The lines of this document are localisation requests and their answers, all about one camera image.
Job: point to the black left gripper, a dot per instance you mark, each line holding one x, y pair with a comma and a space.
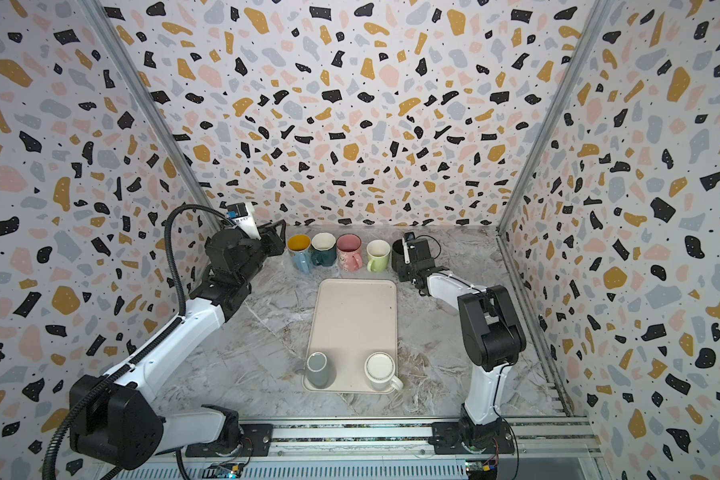
268, 238

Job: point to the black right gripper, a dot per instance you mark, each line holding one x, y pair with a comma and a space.
409, 258

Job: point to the light blue butterfly mug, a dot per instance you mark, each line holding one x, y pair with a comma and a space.
299, 251

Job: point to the light green mug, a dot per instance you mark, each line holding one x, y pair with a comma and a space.
378, 252

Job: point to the dark teal mug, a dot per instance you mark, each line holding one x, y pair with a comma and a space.
323, 251

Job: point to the pink ghost pattern mug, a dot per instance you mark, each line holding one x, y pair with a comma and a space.
349, 252

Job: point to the white mug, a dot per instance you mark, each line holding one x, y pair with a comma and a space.
380, 372

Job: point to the grey mug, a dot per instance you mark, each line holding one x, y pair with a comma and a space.
318, 371

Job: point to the black mug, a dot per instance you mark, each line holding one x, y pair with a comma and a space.
397, 255

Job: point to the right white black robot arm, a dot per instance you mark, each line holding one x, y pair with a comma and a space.
493, 339

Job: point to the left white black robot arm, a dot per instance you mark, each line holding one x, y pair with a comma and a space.
111, 417

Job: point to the beige plastic tray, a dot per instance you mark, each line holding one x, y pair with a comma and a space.
354, 318

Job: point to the right circuit board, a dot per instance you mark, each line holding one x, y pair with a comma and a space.
482, 469

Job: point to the left green circuit board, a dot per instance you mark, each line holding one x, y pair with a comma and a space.
224, 470

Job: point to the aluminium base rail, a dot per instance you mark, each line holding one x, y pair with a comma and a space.
387, 448

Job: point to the left corner aluminium post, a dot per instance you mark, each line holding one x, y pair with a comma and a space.
122, 74

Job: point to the corner aluminium post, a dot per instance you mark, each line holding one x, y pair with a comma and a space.
122, 74
590, 30

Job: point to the right corner aluminium post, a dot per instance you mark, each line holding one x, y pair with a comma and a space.
590, 30

